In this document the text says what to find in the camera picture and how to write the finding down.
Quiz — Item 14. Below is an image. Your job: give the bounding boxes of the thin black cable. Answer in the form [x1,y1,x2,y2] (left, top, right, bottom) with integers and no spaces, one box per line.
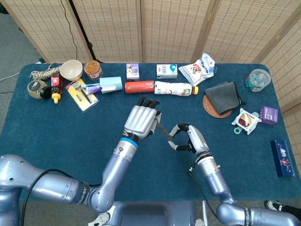
[60,0,78,62]

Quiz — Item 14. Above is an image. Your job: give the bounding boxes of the white blue milk carton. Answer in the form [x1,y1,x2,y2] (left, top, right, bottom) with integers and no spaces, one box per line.
[156,63,178,80]

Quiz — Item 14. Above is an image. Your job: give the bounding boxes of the long dark blue box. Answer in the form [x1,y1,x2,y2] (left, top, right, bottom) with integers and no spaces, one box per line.
[269,139,296,178]

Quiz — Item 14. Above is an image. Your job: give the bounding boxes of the bamboo folding screen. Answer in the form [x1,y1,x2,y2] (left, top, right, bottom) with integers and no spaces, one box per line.
[0,0,301,165]

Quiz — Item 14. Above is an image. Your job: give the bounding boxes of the clear jar of clips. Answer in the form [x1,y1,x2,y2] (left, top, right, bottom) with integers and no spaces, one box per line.
[244,68,272,93]

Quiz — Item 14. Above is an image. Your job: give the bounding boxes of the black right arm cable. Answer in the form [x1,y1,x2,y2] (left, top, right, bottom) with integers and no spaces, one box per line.
[187,168,221,219]

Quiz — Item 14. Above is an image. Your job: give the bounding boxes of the white drink bottle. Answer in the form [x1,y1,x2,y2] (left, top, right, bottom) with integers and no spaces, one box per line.
[154,81,199,97]

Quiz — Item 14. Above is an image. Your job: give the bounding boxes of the small purple white carton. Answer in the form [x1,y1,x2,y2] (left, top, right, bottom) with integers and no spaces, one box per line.
[126,63,140,81]

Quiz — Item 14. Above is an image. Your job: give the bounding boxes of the red sauce bottle yellow cap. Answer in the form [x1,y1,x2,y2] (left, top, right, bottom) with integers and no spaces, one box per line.
[50,73,64,105]

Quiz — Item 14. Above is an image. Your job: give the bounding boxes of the beige rope bundle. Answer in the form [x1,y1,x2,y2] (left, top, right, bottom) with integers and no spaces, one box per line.
[30,65,62,80]

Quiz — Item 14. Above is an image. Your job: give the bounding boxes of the white snack bag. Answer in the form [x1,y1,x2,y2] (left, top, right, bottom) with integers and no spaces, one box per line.
[178,52,216,87]

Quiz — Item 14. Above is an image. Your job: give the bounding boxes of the razor in yellow blister pack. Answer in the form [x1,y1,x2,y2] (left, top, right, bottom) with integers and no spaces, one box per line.
[65,78,99,112]

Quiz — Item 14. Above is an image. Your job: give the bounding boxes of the small purple box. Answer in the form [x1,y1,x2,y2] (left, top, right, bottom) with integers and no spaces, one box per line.
[259,106,279,126]

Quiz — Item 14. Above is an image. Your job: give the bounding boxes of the metal table leg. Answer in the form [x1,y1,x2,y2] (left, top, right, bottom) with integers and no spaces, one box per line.
[202,201,209,223]

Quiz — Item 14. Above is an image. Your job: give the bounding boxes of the light blue plastic holder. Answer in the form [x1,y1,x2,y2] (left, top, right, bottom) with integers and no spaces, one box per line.
[99,76,123,94]

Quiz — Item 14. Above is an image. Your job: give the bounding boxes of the black trouser leg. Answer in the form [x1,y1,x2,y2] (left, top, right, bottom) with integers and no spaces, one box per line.
[282,204,301,214]

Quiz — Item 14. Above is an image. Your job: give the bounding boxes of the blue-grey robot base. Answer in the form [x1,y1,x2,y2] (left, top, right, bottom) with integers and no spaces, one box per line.
[109,201,196,226]

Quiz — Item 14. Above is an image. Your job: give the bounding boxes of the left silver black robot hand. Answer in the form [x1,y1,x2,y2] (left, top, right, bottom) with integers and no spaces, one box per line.
[123,96,162,140]

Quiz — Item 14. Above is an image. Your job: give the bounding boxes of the clear jar of rubber bands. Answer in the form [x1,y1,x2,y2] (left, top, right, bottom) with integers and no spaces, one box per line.
[83,60,103,81]

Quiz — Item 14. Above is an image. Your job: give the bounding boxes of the black white sneaker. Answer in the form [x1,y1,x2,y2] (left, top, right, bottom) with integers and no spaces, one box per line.
[264,200,285,212]

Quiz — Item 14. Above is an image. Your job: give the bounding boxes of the glass jar with black lid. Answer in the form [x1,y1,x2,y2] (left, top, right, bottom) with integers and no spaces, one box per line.
[27,79,52,100]

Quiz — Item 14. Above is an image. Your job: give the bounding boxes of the blue table mat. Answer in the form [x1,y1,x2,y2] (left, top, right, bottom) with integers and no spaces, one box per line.
[0,62,301,202]

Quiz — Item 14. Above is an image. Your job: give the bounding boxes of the brown woven round coaster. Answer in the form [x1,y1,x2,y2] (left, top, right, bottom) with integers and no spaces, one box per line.
[202,94,233,119]

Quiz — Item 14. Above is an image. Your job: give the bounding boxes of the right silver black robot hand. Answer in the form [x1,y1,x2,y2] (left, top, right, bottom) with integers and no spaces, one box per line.
[167,122,210,155]

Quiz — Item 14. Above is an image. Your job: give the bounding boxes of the white red snack packet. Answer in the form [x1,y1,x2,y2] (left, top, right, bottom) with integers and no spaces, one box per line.
[231,108,262,136]

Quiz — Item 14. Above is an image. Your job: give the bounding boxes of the grey folded cloth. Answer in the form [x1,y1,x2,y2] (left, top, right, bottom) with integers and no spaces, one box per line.
[204,81,246,116]

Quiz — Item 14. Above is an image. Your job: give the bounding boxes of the black tripod stand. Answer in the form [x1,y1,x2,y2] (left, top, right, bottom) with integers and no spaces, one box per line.
[68,0,97,62]

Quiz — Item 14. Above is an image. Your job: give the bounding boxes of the beige bowl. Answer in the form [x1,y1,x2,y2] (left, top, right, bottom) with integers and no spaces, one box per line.
[59,59,84,81]

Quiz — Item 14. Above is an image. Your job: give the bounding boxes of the white floor cable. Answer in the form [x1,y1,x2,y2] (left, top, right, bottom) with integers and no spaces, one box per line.
[0,72,21,82]

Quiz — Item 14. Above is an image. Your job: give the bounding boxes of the red cylindrical can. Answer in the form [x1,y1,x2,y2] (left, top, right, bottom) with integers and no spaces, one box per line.
[124,80,155,94]

